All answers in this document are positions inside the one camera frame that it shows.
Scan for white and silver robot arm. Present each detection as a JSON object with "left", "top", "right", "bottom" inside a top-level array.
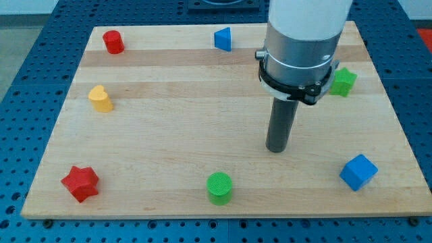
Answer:
[{"left": 255, "top": 0, "right": 352, "bottom": 105}]

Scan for light wooden board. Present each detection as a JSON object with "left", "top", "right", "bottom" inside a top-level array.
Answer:
[{"left": 21, "top": 21, "right": 431, "bottom": 219}]

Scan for green cylinder block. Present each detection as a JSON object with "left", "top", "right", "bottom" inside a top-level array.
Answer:
[{"left": 206, "top": 171, "right": 233, "bottom": 206}]

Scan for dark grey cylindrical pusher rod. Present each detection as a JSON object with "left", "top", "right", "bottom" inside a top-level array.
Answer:
[{"left": 265, "top": 98, "right": 298, "bottom": 153}]

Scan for blue triangular prism block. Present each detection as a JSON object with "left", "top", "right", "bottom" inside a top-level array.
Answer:
[{"left": 213, "top": 27, "right": 232, "bottom": 52}]

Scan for yellow heart block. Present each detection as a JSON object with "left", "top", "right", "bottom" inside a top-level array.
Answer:
[{"left": 88, "top": 85, "right": 114, "bottom": 113}]

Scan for red cylinder block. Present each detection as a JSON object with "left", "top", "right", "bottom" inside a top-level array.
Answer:
[{"left": 103, "top": 30, "right": 125, "bottom": 54}]

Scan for green star block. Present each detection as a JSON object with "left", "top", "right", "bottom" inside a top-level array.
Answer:
[{"left": 329, "top": 67, "right": 357, "bottom": 97}]

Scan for red star block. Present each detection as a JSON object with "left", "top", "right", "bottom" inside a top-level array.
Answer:
[{"left": 61, "top": 166, "right": 99, "bottom": 203}]

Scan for blue cube block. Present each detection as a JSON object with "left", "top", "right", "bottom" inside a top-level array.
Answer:
[{"left": 340, "top": 154, "right": 379, "bottom": 191}]

